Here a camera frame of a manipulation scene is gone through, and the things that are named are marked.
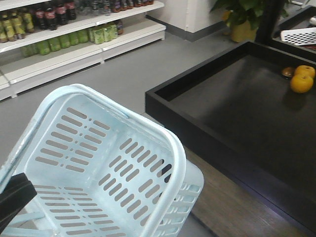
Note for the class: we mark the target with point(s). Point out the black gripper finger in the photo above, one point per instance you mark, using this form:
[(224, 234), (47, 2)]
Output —
[(18, 192)]

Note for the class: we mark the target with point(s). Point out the light blue plastic basket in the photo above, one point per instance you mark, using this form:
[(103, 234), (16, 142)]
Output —
[(100, 170)]

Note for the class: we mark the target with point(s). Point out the white store shelf unit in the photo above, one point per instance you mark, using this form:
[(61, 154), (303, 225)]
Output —
[(46, 55)]

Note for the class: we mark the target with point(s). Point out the row of green bottles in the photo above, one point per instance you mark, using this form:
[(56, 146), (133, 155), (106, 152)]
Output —
[(97, 35)]

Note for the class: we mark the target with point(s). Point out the cola bottles on shelf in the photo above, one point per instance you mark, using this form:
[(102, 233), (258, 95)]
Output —
[(50, 14)]

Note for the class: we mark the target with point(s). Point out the black wooden fruit display table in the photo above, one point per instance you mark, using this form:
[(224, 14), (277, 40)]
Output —
[(236, 111)]

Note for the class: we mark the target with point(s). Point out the green potted plant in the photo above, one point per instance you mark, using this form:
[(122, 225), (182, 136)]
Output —
[(251, 19)]

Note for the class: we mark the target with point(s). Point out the brown kiwi fruit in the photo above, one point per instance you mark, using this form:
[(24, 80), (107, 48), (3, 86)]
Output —
[(288, 72)]

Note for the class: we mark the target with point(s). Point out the black upper display shelf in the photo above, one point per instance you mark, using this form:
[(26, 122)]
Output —
[(305, 17)]

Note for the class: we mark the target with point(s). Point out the yellow citrus front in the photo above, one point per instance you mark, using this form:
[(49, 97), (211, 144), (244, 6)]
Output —
[(301, 83)]

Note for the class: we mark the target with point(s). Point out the white perforated grater board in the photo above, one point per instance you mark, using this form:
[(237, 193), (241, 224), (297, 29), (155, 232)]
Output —
[(299, 37)]

